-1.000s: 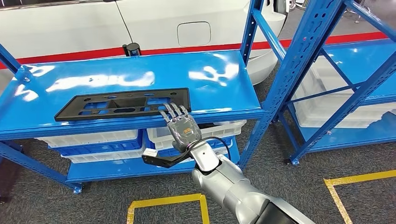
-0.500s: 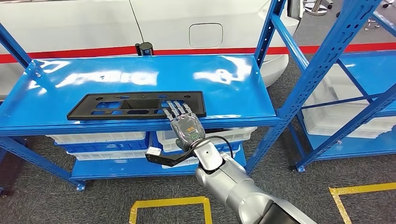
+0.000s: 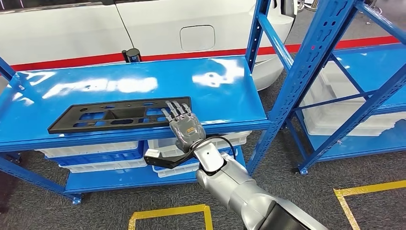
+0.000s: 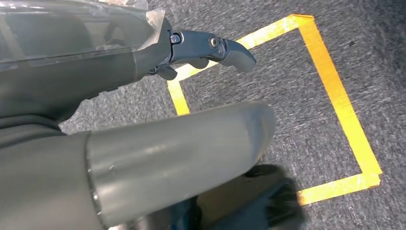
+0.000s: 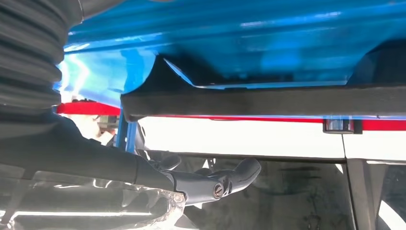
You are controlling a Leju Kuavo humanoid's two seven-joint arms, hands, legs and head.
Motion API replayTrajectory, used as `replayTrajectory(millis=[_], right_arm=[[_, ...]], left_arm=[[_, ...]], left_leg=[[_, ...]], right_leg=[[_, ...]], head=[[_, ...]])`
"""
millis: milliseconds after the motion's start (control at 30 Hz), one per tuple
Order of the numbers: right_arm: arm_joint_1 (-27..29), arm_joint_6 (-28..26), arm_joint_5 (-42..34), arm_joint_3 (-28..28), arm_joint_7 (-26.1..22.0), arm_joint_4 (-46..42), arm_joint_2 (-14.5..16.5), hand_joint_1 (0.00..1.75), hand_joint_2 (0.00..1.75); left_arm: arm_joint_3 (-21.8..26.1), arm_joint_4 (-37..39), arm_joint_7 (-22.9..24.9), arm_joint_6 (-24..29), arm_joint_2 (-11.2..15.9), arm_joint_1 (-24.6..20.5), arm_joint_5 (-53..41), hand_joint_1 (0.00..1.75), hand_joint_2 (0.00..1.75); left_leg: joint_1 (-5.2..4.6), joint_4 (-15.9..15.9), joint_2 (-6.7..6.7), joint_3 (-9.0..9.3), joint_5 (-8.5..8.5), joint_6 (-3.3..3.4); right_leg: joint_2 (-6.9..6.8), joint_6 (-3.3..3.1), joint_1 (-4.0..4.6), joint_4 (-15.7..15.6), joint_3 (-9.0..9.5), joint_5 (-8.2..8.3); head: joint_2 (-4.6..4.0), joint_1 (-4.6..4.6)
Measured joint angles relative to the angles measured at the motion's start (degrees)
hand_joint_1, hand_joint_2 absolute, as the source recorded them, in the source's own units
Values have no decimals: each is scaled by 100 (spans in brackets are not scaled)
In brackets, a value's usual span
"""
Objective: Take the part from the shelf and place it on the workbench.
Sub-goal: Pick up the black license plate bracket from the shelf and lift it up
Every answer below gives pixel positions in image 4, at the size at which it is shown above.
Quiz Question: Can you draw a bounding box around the black robot foot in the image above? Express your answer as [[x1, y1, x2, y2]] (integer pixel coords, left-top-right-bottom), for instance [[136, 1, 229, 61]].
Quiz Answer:
[[126, 163, 307, 230]]

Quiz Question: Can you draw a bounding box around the yellow floor tape square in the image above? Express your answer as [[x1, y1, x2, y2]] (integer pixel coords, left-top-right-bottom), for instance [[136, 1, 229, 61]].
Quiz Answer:
[[166, 13, 383, 207]]

